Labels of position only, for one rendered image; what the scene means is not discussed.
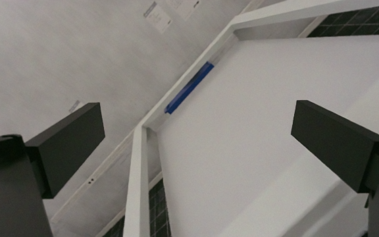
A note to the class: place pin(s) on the white server rack frame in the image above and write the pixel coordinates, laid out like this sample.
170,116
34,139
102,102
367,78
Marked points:
230,166

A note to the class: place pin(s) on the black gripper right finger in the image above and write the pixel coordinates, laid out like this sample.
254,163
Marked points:
348,149

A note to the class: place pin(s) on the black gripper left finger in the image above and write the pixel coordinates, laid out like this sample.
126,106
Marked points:
39,168

